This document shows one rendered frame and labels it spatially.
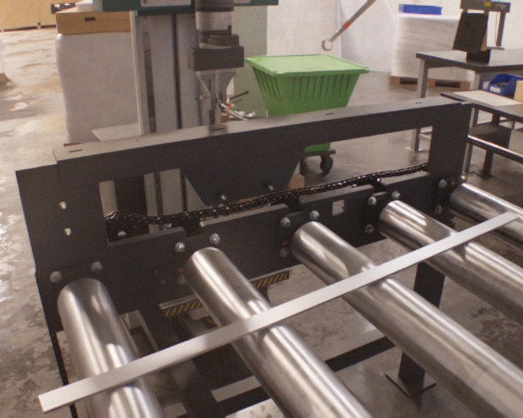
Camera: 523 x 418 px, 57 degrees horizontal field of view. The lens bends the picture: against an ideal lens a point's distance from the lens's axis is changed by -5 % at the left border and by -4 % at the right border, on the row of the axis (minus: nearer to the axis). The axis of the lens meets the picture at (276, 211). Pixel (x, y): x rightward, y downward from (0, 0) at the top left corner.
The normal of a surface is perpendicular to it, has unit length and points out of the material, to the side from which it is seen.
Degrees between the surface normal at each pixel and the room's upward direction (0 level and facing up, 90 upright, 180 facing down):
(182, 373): 0
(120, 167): 90
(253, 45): 90
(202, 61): 90
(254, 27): 90
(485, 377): 42
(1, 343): 0
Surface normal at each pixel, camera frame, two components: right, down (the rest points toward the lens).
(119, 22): 0.15, 0.43
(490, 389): -0.64, -0.46
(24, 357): 0.01, -0.90
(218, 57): 0.49, 0.38
